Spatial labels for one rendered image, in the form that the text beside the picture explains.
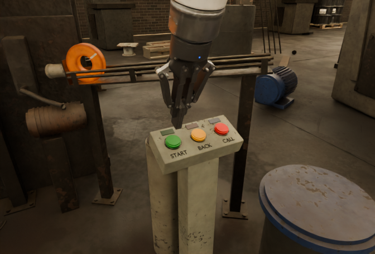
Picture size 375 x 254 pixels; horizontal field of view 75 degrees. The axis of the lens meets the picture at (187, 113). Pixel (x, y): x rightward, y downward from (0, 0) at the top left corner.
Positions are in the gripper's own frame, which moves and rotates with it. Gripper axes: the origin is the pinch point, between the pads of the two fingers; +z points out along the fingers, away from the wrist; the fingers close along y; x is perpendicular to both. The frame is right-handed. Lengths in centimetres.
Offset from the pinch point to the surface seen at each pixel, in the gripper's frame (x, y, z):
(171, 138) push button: -0.3, 0.5, 8.5
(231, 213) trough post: 5, -36, 71
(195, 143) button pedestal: 2.5, -5.2, 9.6
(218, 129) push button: 1.0, -13.2, 8.6
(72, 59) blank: -58, 18, 18
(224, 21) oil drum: -203, -165, 76
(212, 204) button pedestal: 11.9, -10.8, 30.3
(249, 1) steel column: -314, -294, 95
